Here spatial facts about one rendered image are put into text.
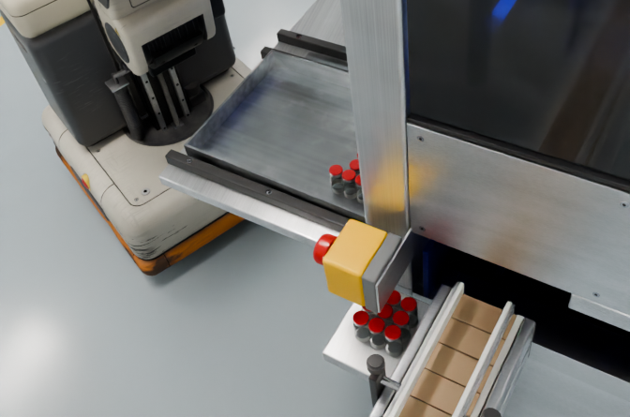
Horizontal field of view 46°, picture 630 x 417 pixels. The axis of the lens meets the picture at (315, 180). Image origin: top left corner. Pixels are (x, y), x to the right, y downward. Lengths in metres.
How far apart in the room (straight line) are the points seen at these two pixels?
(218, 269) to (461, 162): 1.48
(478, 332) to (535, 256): 0.14
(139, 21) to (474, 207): 1.07
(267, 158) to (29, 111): 1.82
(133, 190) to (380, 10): 1.46
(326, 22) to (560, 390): 0.78
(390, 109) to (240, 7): 2.34
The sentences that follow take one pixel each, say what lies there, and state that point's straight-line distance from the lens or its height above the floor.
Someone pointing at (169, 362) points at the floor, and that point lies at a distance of 2.06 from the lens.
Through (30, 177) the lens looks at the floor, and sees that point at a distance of 2.66.
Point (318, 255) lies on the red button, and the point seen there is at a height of 1.00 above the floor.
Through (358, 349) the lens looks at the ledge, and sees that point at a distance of 0.98.
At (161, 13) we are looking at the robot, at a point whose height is 0.80.
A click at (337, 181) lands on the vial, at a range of 1.10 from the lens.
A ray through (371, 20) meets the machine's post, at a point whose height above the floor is 1.33.
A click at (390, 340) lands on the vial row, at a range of 0.93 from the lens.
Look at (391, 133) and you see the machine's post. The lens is 0.78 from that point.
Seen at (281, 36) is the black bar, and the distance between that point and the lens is 1.40.
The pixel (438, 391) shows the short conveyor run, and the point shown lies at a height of 0.93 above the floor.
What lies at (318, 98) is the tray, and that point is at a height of 0.88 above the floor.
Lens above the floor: 1.74
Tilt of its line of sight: 49 degrees down
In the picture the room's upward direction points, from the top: 11 degrees counter-clockwise
